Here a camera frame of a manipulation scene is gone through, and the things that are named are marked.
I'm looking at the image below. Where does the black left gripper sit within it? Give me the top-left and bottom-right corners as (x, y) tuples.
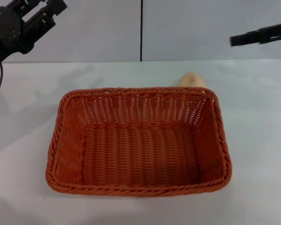
(0, 0), (68, 56)

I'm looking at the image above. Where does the orange woven plastic basket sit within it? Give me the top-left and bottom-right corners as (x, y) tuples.
(46, 86), (232, 197)

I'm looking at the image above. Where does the beige round bread bun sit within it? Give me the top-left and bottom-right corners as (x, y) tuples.
(179, 72), (207, 89)

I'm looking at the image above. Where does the black vertical wall strip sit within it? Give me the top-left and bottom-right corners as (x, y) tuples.
(139, 0), (144, 62)

